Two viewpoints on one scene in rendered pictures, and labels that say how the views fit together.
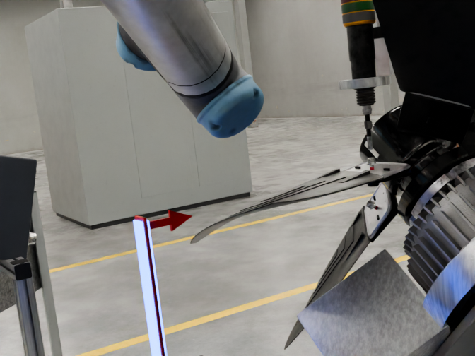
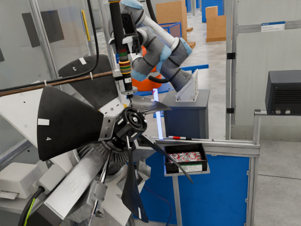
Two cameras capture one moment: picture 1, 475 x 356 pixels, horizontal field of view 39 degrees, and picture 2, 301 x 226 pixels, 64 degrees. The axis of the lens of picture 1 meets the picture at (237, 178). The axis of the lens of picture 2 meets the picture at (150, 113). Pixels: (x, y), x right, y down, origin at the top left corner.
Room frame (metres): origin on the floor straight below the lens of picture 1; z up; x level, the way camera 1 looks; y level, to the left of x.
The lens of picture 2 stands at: (1.71, -0.71, 1.62)
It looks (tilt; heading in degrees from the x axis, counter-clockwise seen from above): 24 degrees down; 142
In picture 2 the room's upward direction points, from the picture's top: 8 degrees counter-clockwise
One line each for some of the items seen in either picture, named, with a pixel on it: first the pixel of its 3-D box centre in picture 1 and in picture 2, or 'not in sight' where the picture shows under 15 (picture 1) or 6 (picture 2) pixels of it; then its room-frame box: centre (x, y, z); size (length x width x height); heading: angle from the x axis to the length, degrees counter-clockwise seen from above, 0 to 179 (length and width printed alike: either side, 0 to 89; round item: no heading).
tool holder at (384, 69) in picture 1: (369, 49); (125, 80); (0.91, -0.19, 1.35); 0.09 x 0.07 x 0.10; 67
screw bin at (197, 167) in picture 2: not in sight; (184, 158); (0.95, 0.07, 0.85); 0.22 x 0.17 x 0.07; 47
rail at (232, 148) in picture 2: not in sight; (178, 145); (0.80, 0.17, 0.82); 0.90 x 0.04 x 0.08; 32
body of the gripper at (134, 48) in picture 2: not in sight; (131, 42); (0.85, -0.09, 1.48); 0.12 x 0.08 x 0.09; 122
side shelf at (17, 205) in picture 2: not in sight; (36, 183); (0.51, -0.57, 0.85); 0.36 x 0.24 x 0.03; 122
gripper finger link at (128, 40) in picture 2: not in sight; (129, 45); (0.93, -0.16, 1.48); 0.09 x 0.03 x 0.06; 134
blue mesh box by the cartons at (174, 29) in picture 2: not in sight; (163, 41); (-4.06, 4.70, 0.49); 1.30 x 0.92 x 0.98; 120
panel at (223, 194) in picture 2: not in sight; (182, 192); (0.80, 0.17, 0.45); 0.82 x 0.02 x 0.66; 32
